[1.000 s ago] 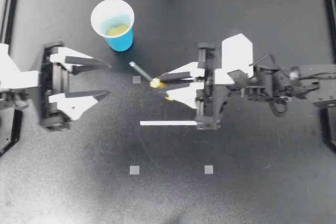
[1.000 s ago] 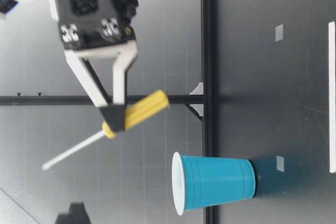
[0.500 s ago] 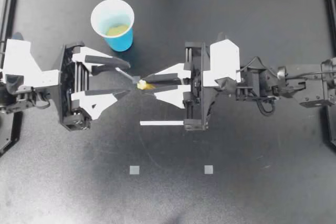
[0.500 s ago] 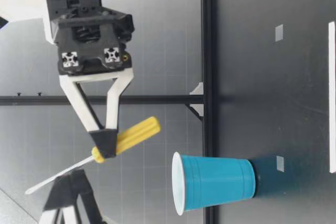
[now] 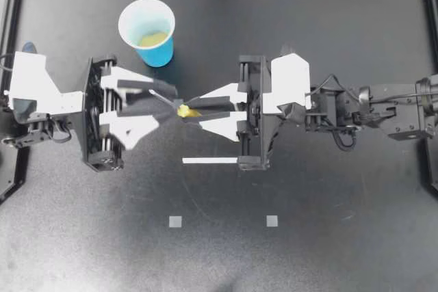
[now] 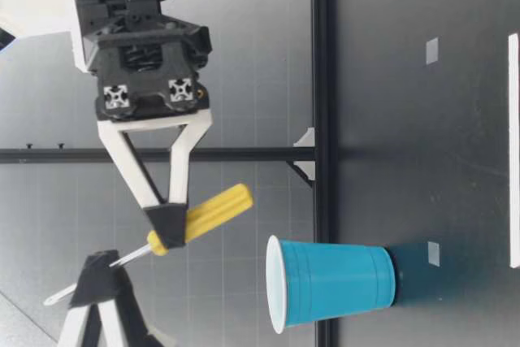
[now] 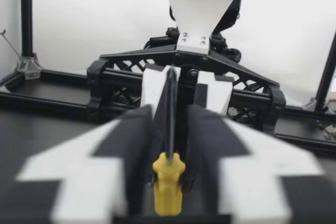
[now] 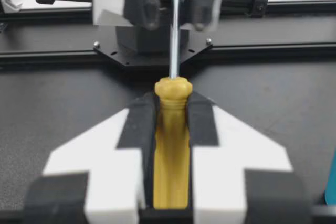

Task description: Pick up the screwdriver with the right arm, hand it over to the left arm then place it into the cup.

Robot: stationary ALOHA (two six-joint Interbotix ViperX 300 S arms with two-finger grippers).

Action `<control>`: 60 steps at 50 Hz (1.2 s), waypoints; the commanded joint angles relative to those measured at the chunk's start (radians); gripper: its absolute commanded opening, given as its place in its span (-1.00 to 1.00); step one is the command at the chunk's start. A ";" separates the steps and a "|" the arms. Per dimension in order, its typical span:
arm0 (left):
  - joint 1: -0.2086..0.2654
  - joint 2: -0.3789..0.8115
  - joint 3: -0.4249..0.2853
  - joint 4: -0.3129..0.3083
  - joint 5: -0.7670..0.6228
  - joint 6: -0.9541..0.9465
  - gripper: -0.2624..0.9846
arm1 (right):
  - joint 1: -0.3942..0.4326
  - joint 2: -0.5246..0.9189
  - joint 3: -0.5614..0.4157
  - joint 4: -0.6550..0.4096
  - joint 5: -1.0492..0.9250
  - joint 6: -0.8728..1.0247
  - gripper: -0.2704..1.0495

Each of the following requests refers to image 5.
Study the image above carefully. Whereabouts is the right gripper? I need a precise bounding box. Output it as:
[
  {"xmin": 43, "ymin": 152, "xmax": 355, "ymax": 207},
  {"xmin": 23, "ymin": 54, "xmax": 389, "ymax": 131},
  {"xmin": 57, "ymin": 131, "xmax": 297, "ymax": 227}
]
[{"xmin": 186, "ymin": 54, "xmax": 282, "ymax": 172}]

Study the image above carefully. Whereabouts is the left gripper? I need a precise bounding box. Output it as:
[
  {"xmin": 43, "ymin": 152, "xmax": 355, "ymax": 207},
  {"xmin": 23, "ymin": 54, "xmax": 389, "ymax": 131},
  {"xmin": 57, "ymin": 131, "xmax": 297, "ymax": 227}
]
[{"xmin": 81, "ymin": 53, "xmax": 179, "ymax": 173}]

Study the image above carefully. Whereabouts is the yellow-handled screwdriver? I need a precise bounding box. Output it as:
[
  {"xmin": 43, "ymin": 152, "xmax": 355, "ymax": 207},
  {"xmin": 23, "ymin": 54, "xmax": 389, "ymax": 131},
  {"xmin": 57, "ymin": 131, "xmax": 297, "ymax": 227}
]
[{"xmin": 149, "ymin": 88, "xmax": 203, "ymax": 119}]

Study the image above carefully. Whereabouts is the blue cup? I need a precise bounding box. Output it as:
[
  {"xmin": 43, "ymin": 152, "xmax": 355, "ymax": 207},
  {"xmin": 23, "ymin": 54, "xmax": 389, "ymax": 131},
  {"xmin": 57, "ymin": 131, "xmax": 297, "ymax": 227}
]
[{"xmin": 118, "ymin": 0, "xmax": 177, "ymax": 68}]

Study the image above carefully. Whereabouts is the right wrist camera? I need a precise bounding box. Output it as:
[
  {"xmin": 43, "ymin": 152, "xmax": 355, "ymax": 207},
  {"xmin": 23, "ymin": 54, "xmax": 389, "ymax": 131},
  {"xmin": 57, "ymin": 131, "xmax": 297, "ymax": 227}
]
[{"xmin": 269, "ymin": 52, "xmax": 313, "ymax": 116}]

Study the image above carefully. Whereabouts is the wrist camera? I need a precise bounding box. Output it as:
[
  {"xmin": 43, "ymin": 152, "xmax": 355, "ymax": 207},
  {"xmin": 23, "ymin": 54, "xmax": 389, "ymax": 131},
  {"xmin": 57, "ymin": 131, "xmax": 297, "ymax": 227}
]
[
  {"xmin": 8, "ymin": 51, "xmax": 85, "ymax": 116},
  {"xmin": 269, "ymin": 52, "xmax": 313, "ymax": 116}
]

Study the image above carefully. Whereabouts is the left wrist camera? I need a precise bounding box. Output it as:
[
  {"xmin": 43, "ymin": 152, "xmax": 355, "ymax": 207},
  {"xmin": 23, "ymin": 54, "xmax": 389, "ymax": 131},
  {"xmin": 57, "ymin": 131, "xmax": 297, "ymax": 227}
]
[{"xmin": 8, "ymin": 51, "xmax": 85, "ymax": 116}]

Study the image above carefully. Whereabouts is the black frame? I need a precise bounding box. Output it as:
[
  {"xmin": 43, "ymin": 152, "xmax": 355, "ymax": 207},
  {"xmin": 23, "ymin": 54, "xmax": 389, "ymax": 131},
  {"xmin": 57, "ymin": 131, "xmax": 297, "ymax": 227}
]
[{"xmin": 0, "ymin": 0, "xmax": 438, "ymax": 204}]

